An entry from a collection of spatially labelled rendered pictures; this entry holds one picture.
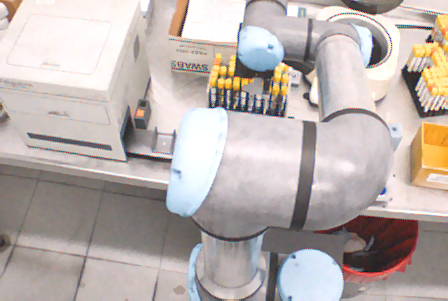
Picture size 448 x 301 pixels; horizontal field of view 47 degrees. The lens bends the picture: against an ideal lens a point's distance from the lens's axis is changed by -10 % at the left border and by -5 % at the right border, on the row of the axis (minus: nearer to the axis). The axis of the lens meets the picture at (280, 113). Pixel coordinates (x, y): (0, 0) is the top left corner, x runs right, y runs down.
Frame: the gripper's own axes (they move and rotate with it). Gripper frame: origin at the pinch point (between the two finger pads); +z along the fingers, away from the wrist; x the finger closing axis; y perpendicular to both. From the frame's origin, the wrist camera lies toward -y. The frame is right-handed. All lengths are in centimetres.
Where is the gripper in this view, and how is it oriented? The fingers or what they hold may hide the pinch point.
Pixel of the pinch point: (267, 92)
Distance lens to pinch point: 121.6
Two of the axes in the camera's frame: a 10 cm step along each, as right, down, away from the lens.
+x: -0.8, 8.2, -5.7
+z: -0.9, 5.6, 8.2
